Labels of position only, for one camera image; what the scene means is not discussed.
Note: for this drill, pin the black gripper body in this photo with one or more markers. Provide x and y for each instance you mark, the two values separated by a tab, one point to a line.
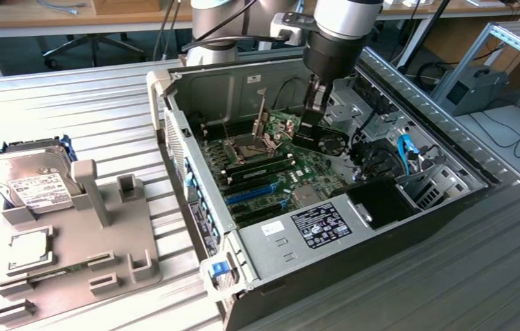
334	55

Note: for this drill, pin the graphics card with black fan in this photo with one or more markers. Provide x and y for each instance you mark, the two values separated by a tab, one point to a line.
283	120

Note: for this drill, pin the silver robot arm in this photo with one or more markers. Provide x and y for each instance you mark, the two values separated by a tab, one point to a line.
214	34

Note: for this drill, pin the metal socket cover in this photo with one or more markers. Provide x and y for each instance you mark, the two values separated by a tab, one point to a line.
273	141

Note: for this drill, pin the green motherboard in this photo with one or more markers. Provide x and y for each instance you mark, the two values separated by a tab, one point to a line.
306	165

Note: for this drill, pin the empty black RAM slot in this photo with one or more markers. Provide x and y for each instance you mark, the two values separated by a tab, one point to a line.
234	127
253	163

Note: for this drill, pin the CPU socket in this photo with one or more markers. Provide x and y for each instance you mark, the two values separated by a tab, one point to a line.
246	148

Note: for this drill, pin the black stand pole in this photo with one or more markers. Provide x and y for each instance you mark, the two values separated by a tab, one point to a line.
426	32

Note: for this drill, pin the thin locking lever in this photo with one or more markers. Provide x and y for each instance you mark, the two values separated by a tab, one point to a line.
226	132

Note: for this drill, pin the black RAM stick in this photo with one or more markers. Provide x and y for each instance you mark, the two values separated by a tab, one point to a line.
259	172

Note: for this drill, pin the silver chipset heat sink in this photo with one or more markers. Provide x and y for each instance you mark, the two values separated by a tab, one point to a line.
309	198

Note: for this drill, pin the blue expansion slot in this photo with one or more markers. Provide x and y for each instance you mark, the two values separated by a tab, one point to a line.
250	194

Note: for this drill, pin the grey box device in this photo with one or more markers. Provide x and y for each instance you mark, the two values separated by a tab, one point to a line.
471	89

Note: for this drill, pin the wooden desk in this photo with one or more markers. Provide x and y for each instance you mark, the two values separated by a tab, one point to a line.
11	19
471	10

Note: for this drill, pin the black expansion slot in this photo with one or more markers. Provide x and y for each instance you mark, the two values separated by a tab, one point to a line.
255	209
262	218

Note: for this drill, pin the blue slot latch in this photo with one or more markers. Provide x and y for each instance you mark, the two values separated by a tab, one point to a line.
217	236
201	198
209	215
190	180

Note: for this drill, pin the silver power supply unit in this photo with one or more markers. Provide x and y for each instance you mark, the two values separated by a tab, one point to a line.
278	251

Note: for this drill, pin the black office chair base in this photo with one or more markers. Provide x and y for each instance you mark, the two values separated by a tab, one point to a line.
90	45

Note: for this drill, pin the blue case latch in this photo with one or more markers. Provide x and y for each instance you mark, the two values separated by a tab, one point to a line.
219	269

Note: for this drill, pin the open black PC case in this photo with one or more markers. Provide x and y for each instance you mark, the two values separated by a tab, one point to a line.
334	286

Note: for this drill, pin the grey parts rack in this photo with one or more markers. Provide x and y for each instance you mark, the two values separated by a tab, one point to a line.
81	241

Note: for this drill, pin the hard disk with blue caddy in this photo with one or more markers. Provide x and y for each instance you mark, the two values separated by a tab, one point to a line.
34	179

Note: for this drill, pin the green RAM stick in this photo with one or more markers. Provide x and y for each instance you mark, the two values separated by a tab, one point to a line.
71	268

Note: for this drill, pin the silver CPU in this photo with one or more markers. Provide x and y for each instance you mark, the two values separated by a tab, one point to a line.
27	248

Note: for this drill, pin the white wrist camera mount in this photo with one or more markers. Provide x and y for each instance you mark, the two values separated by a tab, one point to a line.
287	31

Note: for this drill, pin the aluminium frame table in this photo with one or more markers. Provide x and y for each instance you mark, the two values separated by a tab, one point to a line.
518	38

